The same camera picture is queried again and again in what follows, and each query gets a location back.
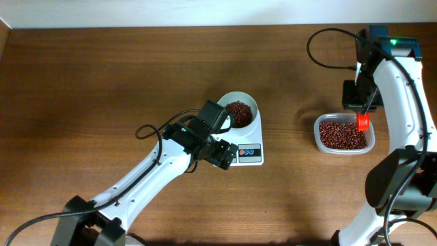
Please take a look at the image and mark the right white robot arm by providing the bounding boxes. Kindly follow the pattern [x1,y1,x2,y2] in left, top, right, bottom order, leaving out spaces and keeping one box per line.
[330,25,436,245]

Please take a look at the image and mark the red beans in bowl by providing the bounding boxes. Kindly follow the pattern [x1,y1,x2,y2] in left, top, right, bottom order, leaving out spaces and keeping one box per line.
[225,100,253,128]

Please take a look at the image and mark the white digital kitchen scale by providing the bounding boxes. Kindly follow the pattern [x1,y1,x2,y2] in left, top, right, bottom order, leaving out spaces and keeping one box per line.
[213,102,264,167]

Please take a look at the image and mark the red beans in container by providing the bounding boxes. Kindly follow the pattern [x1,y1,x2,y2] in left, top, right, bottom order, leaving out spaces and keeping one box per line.
[319,121,367,150]

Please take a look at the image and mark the white round bowl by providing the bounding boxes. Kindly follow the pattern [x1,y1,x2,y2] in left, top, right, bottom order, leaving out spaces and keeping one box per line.
[218,92,259,130]

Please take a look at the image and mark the clear plastic bean container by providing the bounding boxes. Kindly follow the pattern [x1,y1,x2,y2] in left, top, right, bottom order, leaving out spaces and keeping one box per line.
[314,113,376,155]

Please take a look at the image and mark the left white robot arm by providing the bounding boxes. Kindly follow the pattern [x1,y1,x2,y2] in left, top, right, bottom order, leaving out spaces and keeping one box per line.
[51,100,238,246]

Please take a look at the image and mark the red plastic scoop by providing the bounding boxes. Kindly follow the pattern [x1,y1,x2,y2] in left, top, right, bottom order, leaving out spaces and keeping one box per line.
[356,113,370,132]

